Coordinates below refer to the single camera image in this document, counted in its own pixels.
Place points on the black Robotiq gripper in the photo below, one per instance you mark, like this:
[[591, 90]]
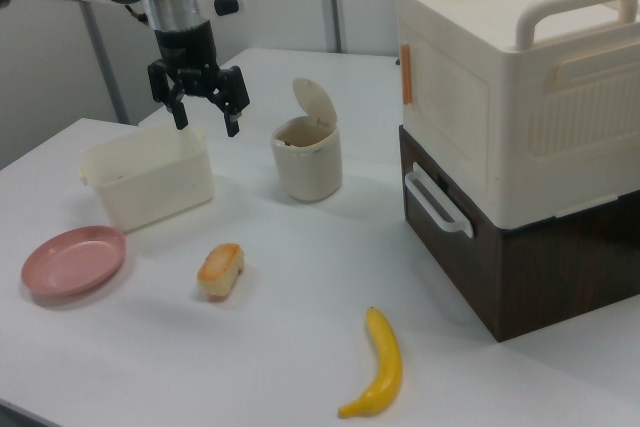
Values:
[[187, 52]]

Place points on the beige trash can with lid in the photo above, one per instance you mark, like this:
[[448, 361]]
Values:
[[310, 172]]

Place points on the white translucent plastic container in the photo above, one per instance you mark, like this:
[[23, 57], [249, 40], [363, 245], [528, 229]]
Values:
[[150, 187]]

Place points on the toasted bread piece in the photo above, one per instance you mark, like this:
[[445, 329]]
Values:
[[220, 267]]

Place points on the pink plate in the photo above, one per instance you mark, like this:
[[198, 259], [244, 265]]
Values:
[[70, 264]]

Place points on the cream toy microwave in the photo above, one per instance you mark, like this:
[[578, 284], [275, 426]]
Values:
[[450, 97]]

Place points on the yellow banana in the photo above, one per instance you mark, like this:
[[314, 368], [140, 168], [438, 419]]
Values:
[[385, 362]]

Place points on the dark brown wooden drawer box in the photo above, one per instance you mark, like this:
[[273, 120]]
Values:
[[550, 272]]

